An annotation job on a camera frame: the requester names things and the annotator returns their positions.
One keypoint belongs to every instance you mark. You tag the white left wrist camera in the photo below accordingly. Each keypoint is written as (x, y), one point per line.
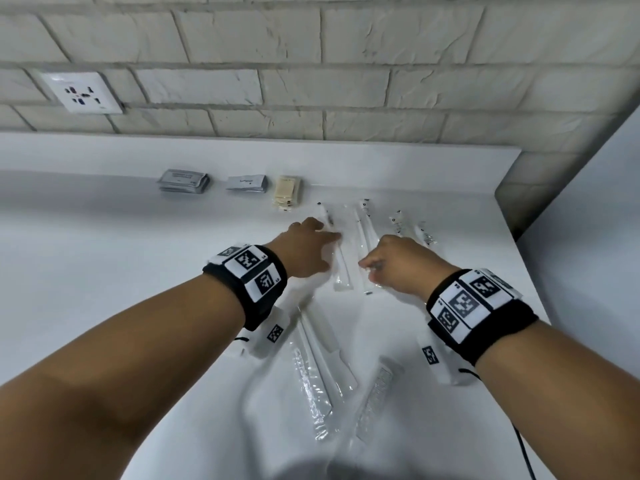
(265, 339)

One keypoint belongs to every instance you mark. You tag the black left wristband with markers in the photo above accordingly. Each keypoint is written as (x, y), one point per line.
(235, 289)

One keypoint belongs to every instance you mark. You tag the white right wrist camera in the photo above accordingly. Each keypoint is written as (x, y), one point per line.
(440, 367)

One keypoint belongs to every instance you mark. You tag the black right wristband with markers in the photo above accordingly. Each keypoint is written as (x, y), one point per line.
(500, 329)

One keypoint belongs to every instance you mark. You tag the clear plastic bag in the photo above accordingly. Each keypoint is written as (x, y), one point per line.
(312, 384)

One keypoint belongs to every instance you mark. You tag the white wall socket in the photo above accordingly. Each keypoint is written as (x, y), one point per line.
(60, 94)

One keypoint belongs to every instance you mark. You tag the person's right hand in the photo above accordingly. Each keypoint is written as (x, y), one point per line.
(410, 267)

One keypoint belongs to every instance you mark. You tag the person's left forearm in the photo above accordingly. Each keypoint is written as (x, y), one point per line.
(125, 374)

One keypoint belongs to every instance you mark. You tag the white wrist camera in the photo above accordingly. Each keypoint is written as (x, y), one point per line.
(440, 367)
(265, 339)

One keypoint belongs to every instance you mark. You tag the person's right forearm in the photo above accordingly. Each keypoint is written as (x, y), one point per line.
(575, 394)

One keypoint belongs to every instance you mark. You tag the black wristband with markers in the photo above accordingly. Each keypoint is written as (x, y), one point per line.
(235, 289)
(500, 329)

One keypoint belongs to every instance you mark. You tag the person's left hand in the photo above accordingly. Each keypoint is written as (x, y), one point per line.
(305, 249)

